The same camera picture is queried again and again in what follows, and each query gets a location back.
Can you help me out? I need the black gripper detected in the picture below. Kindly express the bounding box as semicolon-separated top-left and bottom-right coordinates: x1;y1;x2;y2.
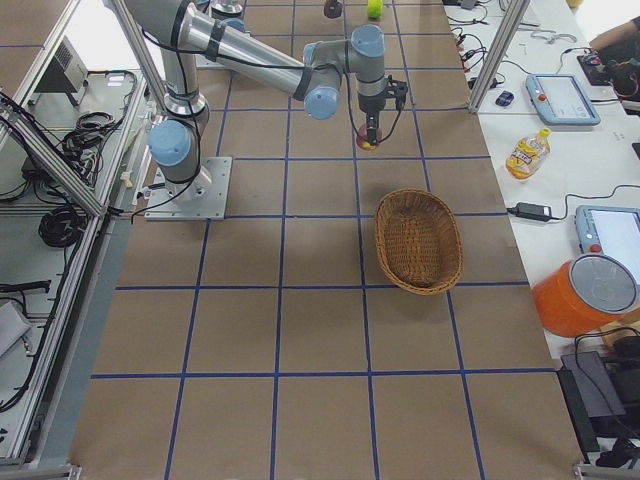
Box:
358;93;386;146

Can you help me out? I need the red yellow apple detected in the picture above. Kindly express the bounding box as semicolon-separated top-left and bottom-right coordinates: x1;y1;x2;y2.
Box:
356;124;384;151

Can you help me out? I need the dark red apple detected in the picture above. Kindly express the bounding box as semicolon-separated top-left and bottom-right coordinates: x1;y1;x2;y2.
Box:
323;0;343;19

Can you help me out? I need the wicker basket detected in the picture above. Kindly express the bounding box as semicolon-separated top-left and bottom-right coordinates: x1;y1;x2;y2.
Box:
374;188;463;295

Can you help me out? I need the green apple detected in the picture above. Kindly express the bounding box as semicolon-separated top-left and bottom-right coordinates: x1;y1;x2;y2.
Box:
367;0;384;20

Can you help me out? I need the dark blue pouch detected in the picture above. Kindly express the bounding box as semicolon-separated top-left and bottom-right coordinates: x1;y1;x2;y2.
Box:
495;90;515;107

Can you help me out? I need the orange juice bottle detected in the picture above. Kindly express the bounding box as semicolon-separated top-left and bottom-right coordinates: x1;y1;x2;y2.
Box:
505;127;552;180

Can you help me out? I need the black power adapter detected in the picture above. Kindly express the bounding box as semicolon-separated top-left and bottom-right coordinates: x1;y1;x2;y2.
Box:
507;202;556;223

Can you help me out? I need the teach pendant tablet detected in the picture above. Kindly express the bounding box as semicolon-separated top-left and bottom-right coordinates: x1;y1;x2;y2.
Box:
525;74;601;127
574;205;639;261

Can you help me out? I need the orange bucket with grey lid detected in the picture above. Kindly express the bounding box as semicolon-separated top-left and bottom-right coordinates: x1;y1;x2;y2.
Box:
532;254;639;338

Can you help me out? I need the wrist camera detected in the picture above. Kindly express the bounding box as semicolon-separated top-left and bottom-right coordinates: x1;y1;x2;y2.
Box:
386;75;408;112

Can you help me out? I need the aluminium frame post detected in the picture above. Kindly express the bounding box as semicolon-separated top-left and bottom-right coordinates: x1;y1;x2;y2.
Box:
467;0;530;114

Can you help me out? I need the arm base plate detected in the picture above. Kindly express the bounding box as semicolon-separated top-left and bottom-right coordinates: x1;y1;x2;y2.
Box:
143;157;232;221

